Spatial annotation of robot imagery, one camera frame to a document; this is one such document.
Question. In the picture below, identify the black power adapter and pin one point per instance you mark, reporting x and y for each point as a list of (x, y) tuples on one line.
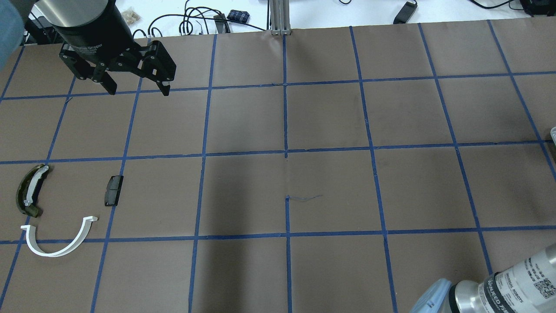
[(406, 12)]

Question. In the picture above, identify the black brake pad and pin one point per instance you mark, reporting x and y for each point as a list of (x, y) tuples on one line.
[(113, 190)]

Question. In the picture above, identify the white plastic arc part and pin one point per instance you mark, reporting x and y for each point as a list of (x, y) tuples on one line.
[(71, 245)]

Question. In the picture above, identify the green brake shoe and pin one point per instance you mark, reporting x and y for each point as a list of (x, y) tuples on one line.
[(29, 189)]

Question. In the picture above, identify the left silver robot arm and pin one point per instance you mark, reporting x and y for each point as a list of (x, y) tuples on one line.
[(67, 13)]

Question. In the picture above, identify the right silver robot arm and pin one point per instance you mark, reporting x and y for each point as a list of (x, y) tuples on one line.
[(527, 287)]

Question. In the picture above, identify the aluminium frame post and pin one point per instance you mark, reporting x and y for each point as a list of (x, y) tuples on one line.
[(279, 11)]

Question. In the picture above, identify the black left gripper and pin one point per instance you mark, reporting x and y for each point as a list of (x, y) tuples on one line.
[(89, 34)]

